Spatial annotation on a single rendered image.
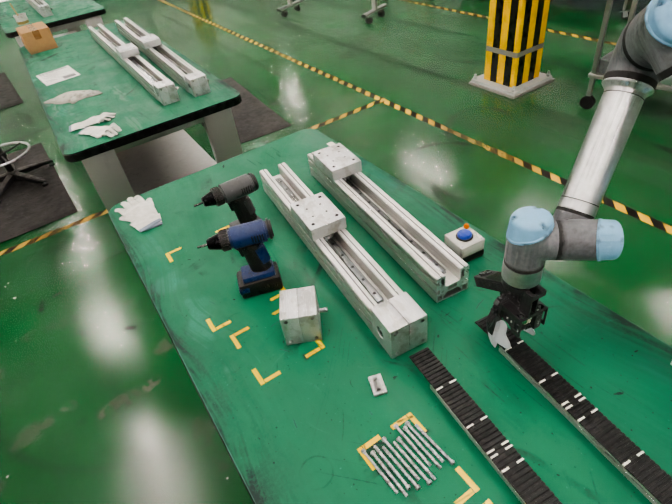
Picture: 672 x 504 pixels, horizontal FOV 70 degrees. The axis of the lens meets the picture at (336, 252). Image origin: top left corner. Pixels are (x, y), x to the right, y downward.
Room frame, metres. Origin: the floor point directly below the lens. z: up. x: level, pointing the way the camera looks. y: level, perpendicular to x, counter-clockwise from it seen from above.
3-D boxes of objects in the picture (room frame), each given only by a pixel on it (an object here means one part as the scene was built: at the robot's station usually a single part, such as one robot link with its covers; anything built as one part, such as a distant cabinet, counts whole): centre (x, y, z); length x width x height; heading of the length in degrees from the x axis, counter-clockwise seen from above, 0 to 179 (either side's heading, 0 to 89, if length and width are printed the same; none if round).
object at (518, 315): (0.66, -0.36, 0.95); 0.09 x 0.08 x 0.12; 21
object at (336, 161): (1.47, -0.05, 0.87); 0.16 x 0.11 x 0.07; 21
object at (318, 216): (1.17, 0.04, 0.87); 0.16 x 0.11 x 0.07; 21
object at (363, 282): (1.17, 0.04, 0.82); 0.80 x 0.10 x 0.09; 21
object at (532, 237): (0.67, -0.36, 1.11); 0.09 x 0.08 x 0.11; 76
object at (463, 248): (1.02, -0.35, 0.81); 0.10 x 0.08 x 0.06; 111
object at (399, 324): (0.76, -0.13, 0.83); 0.12 x 0.09 x 0.10; 111
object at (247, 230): (1.01, 0.25, 0.89); 0.20 x 0.08 x 0.22; 99
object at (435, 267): (1.24, -0.14, 0.82); 0.80 x 0.10 x 0.09; 21
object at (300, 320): (0.84, 0.10, 0.83); 0.11 x 0.10 x 0.10; 89
